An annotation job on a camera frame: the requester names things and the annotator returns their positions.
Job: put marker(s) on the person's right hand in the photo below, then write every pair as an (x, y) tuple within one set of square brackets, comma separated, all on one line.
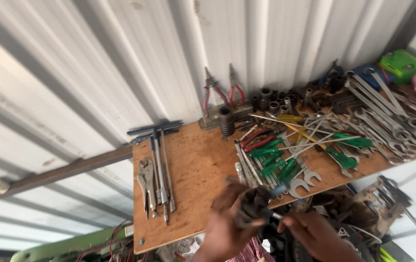
[(320, 240)]

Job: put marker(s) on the person's left hand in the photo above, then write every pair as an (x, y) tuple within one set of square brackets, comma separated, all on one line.
[(222, 233)]

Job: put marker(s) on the person's right fingers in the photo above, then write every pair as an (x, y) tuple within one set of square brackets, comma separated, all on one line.
[(291, 222)]

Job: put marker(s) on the person's left fingers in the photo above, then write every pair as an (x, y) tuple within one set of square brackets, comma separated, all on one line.
[(231, 196)]

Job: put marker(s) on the thin metal tool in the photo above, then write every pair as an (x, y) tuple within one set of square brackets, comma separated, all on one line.
[(277, 215)]

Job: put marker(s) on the dark grey machine part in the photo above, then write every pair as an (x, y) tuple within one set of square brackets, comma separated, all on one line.
[(253, 205)]

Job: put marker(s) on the steel socket extension bars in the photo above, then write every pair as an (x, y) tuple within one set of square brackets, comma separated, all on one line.
[(246, 163)]

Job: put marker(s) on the steel open-end spanner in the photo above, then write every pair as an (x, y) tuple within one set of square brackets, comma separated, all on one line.
[(297, 186), (311, 176)]

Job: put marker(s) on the wooden shelf board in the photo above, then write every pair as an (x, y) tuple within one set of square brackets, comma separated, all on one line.
[(197, 163)]

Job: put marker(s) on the person's plaid shirt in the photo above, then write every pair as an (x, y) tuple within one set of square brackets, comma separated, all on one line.
[(251, 251)]

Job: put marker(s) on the white printed bag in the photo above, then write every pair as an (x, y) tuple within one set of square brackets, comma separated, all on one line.
[(182, 247)]

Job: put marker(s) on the black ribbed socket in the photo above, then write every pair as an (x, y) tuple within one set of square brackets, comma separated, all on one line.
[(226, 120)]

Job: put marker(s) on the heap of machine parts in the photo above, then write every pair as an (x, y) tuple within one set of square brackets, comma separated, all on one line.
[(368, 214)]

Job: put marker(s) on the steel locking pliers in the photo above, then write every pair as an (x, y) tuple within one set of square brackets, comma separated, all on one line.
[(151, 185), (143, 182)]

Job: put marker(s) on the grey metal block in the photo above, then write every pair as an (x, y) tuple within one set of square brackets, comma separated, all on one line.
[(211, 116)]

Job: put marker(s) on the group of dark sockets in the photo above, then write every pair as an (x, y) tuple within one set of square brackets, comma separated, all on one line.
[(266, 100)]

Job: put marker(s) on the black hex key set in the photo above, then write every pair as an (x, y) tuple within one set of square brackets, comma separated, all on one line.
[(344, 102)]

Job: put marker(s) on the pile of steel spanners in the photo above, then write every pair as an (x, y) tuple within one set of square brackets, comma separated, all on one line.
[(390, 120)]

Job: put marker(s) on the green machine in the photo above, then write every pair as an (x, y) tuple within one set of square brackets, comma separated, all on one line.
[(73, 245)]

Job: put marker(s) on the blue plastic case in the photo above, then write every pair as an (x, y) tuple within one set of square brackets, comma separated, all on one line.
[(370, 74)]

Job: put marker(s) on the rusty metal bar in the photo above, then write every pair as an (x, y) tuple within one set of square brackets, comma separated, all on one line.
[(55, 174)]

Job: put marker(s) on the green plastic box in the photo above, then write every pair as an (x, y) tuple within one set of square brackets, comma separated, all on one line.
[(402, 65)]

